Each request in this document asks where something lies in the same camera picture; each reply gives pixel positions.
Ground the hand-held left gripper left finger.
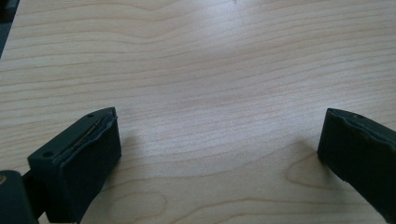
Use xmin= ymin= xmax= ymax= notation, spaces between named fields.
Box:
xmin=27 ymin=106 xmax=122 ymax=224

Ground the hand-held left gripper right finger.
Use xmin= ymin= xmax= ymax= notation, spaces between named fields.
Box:
xmin=317 ymin=107 xmax=396 ymax=224

